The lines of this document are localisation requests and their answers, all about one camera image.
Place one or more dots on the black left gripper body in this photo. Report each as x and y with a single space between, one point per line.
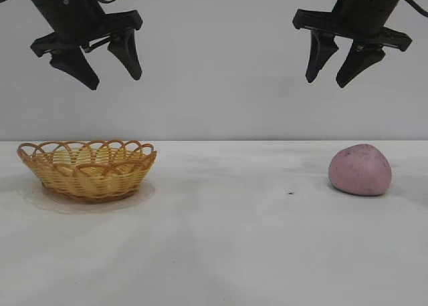
77 22

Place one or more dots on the pink speckled peach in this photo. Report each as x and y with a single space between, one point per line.
361 172

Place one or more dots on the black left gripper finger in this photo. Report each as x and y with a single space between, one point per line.
128 55
75 67

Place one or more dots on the yellow woven wicker basket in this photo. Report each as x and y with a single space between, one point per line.
90 175

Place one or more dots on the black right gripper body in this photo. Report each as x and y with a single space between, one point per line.
364 12

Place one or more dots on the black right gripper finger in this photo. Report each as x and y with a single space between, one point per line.
359 63
319 55

